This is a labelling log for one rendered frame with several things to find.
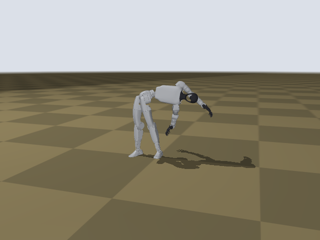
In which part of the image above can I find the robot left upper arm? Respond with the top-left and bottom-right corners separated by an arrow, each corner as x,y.
175,81 -> 192,98

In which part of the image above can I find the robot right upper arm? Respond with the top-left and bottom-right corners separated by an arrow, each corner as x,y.
172,104 -> 180,120

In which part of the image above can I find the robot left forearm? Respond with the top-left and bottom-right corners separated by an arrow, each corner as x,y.
192,92 -> 206,108

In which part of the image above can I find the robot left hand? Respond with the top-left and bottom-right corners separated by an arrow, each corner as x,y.
202,104 -> 213,117

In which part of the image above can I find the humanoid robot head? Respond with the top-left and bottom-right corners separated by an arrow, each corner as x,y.
179,91 -> 198,103

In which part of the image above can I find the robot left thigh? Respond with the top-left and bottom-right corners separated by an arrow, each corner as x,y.
140,94 -> 154,130

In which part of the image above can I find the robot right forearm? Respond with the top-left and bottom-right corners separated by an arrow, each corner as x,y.
170,114 -> 177,128

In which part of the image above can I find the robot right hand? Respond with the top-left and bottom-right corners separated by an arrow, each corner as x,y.
165,125 -> 173,136

